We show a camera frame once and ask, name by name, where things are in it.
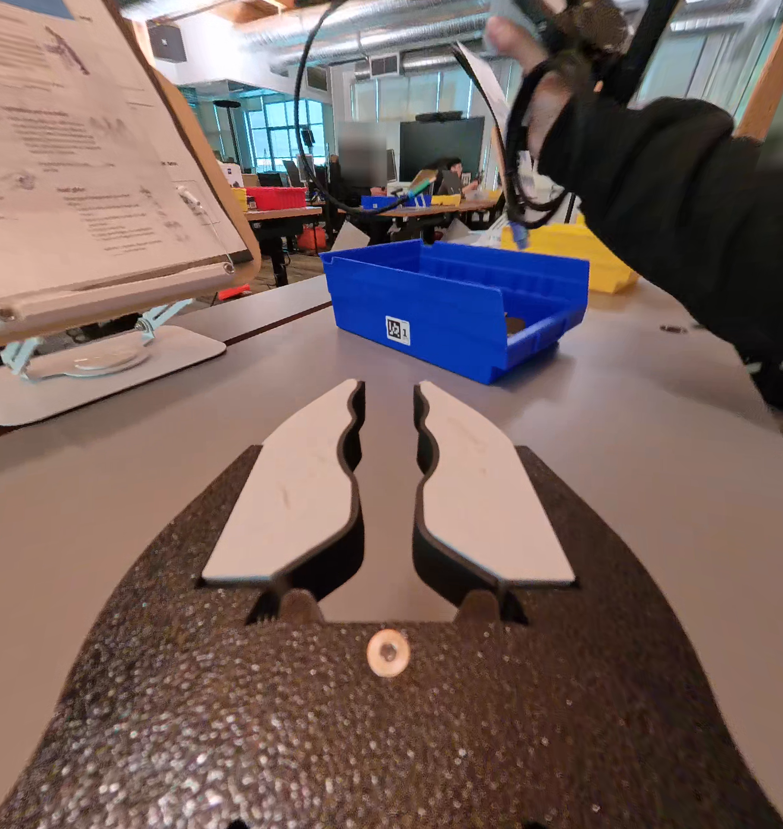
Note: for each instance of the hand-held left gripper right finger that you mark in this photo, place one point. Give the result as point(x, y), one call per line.
point(488, 505)

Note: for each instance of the person's right forearm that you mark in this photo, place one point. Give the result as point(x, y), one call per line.
point(689, 214)

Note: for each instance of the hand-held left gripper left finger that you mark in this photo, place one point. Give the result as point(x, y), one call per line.
point(288, 498)

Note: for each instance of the laminated instruction sheet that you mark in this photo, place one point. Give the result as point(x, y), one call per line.
point(74, 162)

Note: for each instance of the red plastic bin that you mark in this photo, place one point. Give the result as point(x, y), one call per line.
point(276, 197)

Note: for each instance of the blue plastic bin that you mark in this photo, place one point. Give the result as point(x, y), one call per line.
point(430, 304)

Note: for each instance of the wooden board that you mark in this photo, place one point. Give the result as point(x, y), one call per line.
point(770, 78)

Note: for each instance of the black monitor screen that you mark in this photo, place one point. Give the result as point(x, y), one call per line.
point(440, 146)

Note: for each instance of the person's right hand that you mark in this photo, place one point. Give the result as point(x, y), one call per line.
point(518, 42)

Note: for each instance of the black wall speaker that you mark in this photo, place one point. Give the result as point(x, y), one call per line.
point(167, 41)

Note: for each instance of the black floor lamp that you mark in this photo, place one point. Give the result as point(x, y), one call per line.
point(231, 129)

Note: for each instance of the white paper tag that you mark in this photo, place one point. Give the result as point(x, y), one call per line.
point(485, 81)

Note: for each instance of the yellow plastic bin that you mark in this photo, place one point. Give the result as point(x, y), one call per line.
point(560, 249)

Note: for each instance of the wooden document stand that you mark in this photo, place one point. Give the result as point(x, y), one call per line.
point(191, 162)

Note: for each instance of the background wooden table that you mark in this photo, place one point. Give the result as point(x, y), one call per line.
point(281, 215)
point(430, 210)

